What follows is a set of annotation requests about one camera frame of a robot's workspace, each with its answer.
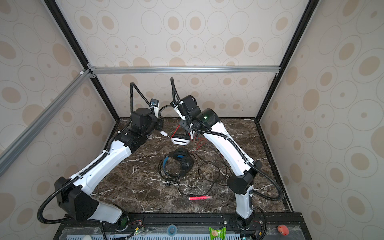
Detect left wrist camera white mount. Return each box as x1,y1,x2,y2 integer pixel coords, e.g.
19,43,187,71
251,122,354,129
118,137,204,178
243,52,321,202
150,99,160,117

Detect black corner frame post right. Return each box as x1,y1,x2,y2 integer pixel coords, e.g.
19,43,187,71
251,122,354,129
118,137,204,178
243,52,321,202
255,0,320,123

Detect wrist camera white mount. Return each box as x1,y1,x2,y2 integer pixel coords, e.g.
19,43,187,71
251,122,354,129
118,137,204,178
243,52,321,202
150,99,160,117
170,100,188,121

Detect red round object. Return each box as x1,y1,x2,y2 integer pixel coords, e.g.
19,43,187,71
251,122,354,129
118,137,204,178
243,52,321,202
277,225,290,236

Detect blue tape roll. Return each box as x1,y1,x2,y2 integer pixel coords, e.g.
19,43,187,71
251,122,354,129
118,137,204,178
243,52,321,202
167,225,178,237

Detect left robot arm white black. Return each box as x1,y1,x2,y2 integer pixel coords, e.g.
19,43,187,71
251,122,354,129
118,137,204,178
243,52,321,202
37,102,162,230

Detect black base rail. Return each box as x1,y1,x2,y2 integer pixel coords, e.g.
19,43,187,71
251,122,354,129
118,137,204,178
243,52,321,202
54,212,311,240

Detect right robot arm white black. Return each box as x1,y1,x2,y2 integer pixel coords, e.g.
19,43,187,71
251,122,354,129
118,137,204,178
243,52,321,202
170,78,283,230

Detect aluminium back rail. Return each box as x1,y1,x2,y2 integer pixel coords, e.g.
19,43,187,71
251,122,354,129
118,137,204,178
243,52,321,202
91,66,280,74

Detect red headphone cable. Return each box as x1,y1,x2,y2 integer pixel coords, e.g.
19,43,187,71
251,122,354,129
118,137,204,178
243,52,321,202
171,124,225,158

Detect aluminium rail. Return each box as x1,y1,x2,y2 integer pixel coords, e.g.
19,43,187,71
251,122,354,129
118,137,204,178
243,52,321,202
1,70,91,175
91,66,280,74

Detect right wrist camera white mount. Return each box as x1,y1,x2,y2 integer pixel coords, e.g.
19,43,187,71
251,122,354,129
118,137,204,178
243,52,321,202
170,100,188,121

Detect black corner frame post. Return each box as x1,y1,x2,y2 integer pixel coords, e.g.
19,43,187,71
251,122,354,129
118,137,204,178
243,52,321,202
44,0,120,122
255,0,320,123

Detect aluminium left rail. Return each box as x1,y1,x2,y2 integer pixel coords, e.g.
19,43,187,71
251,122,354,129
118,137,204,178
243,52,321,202
1,70,91,175

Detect pink marker pen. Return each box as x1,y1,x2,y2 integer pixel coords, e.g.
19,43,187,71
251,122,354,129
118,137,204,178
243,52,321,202
188,196,212,201

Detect black blue headphones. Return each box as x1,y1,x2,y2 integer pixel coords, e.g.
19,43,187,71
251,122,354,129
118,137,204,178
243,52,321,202
158,148,195,182

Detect black corner frame post left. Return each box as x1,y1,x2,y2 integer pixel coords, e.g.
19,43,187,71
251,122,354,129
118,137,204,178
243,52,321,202
44,0,120,122

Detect black headphone cable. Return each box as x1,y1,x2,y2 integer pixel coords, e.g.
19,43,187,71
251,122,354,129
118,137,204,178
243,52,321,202
158,146,234,196

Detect green snack packet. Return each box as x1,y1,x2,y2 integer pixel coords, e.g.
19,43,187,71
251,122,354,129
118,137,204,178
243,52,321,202
209,227,227,240

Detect white black headphones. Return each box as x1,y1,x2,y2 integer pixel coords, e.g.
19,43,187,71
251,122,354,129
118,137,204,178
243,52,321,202
158,105,192,146

